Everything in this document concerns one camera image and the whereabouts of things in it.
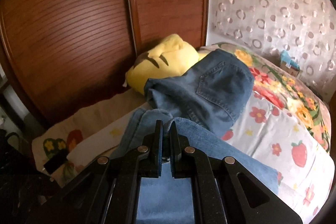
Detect light blue denim jeans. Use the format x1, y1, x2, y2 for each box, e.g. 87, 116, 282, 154
111, 108, 278, 223

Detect white strawberry print sheet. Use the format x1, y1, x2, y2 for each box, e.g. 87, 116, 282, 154
32, 90, 334, 223

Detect floral bed blanket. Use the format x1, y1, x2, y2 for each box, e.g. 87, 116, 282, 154
199, 42, 331, 153

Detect folded dark blue jeans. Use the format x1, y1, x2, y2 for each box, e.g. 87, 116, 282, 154
144, 50, 254, 137

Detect blue item in cardboard box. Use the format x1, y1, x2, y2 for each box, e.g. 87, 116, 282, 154
280, 51, 301, 77

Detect brown wooden wardrobe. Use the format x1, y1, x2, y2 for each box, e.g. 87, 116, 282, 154
1, 0, 209, 127

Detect circle patterned wall curtain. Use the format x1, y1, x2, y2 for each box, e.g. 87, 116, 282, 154
206, 0, 335, 101

